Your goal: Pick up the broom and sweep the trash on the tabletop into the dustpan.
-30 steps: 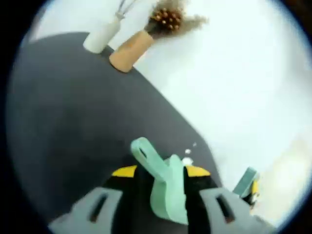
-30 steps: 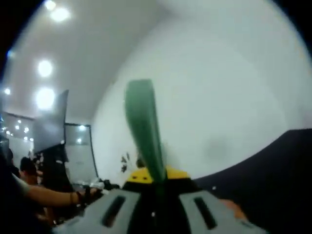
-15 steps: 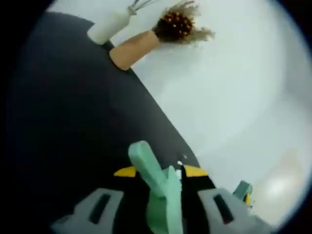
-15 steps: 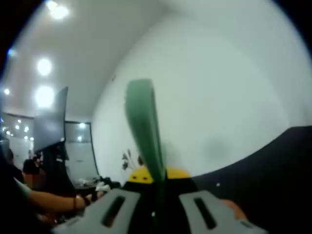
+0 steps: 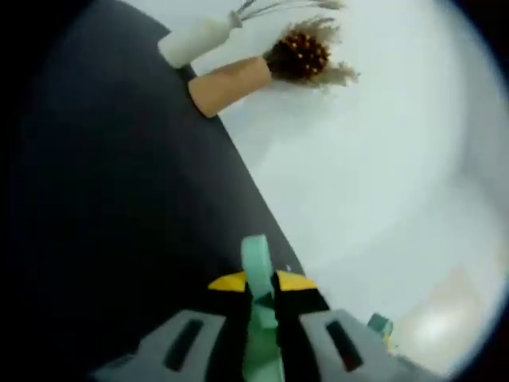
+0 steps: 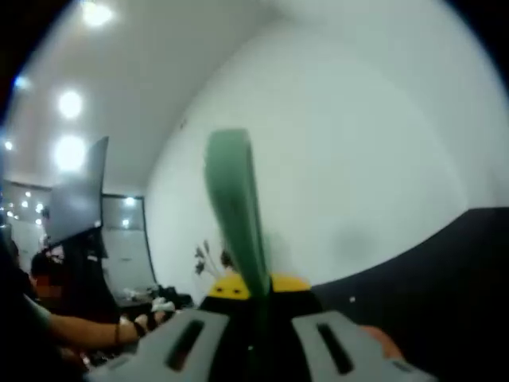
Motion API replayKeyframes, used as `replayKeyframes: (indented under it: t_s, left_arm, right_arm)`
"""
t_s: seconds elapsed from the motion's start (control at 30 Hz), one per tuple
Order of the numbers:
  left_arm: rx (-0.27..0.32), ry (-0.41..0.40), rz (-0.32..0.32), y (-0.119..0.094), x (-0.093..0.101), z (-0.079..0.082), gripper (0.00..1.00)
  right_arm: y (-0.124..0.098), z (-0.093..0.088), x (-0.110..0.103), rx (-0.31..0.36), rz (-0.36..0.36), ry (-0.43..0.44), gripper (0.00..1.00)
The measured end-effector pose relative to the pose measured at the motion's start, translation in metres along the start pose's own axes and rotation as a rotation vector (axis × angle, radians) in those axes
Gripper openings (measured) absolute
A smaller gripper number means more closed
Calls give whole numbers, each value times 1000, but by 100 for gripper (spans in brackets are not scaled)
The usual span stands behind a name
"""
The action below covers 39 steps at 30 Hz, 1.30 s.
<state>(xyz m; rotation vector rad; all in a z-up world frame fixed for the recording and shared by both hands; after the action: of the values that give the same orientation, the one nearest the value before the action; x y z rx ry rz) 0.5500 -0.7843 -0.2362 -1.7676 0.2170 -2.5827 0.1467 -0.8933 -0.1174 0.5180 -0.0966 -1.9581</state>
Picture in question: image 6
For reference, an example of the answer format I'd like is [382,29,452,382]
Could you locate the person's pale sleeve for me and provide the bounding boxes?
[22,293,53,333]

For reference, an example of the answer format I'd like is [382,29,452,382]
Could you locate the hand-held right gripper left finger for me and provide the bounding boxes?
[85,274,256,382]

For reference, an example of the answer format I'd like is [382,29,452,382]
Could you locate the person's right hand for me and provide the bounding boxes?
[359,325,403,360]

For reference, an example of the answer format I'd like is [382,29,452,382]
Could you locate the green broom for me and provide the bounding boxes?
[203,128,278,359]

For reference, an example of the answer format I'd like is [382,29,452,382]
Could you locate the round ceiling light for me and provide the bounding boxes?
[80,0,113,27]
[54,134,87,173]
[58,91,84,119]

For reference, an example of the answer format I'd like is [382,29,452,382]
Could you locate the grey monitor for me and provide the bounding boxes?
[45,136,110,246]

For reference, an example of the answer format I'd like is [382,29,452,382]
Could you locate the person's left hand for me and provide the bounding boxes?
[134,309,167,334]

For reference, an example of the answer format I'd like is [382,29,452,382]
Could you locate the dark leafy stems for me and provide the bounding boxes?
[193,238,222,280]

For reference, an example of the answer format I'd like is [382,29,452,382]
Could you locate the dark cluttered background desk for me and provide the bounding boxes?
[114,283,196,314]

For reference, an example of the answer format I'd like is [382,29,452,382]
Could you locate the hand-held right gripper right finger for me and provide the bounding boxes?
[266,273,437,382]

